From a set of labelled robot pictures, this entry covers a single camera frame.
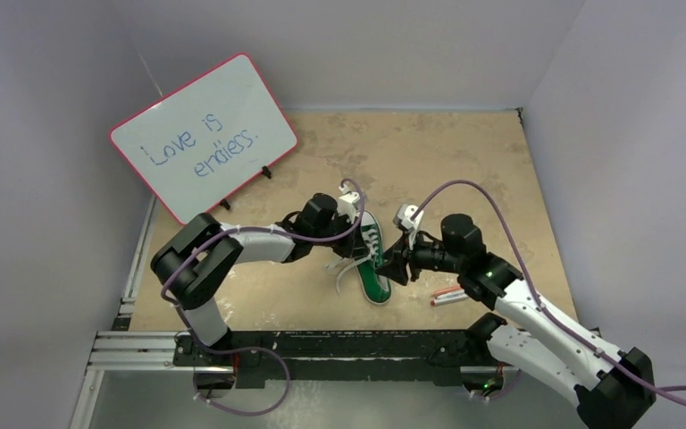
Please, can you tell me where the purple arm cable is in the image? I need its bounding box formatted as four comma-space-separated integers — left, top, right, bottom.
407, 179, 686, 415
159, 177, 368, 417

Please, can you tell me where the white shoelace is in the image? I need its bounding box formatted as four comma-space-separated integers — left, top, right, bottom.
324, 246, 368, 295

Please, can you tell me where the silver aluminium frame rail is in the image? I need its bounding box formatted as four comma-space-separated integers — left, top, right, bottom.
71, 328, 623, 429

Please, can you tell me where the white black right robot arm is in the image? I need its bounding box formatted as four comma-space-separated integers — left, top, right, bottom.
377, 205, 657, 428

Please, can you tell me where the orange marker pen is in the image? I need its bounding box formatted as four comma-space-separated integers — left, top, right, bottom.
431, 285, 464, 298

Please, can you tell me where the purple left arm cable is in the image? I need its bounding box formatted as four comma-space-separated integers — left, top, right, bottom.
159, 177, 368, 417

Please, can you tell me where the black whiteboard easel stand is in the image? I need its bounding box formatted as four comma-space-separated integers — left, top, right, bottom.
218, 165, 273, 211

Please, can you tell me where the pink framed whiteboard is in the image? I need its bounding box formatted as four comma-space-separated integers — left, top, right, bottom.
109, 53, 298, 224

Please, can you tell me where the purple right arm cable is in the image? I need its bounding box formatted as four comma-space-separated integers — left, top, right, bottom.
407, 179, 686, 415

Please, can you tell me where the green canvas sneaker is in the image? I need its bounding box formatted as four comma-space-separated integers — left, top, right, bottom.
356, 211, 392, 305

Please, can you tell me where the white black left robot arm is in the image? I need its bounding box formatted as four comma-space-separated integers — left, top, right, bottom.
150, 190, 365, 354

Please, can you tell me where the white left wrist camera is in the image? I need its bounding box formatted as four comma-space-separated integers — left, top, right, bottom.
337, 182, 366, 223

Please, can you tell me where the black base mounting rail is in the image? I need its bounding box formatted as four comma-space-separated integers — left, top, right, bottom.
173, 329, 515, 394

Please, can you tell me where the red white marker pen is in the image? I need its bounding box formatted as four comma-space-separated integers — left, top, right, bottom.
431, 292, 469, 307

